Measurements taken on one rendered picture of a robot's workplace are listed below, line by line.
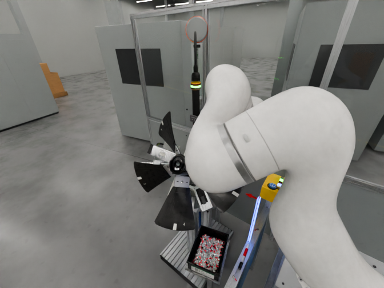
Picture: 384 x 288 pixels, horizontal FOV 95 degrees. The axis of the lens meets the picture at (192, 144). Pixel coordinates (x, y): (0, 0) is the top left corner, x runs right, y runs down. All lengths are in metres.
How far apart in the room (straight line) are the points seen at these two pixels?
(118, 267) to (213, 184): 1.92
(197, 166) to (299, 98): 0.15
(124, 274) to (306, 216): 1.91
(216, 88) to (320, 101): 0.15
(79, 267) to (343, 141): 2.24
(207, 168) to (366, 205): 1.53
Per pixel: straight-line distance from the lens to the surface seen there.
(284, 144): 0.24
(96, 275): 2.17
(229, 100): 0.31
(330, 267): 0.34
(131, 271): 2.07
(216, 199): 0.90
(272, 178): 1.21
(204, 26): 1.46
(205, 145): 0.25
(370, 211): 1.74
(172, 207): 1.04
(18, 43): 6.43
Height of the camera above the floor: 1.82
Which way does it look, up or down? 30 degrees down
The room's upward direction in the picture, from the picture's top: 2 degrees counter-clockwise
